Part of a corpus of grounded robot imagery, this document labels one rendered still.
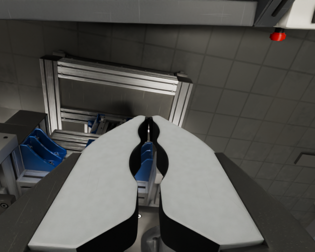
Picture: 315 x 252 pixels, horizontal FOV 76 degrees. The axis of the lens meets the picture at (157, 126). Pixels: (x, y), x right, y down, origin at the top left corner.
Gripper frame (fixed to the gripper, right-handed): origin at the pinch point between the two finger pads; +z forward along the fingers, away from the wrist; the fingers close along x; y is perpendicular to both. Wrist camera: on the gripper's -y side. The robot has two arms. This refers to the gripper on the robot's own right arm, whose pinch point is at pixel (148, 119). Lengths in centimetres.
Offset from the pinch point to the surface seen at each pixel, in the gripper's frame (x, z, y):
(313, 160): 146, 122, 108
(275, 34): 32, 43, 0
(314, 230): 187, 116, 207
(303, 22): 25.8, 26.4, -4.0
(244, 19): 17.1, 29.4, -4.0
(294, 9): 23.7, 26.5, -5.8
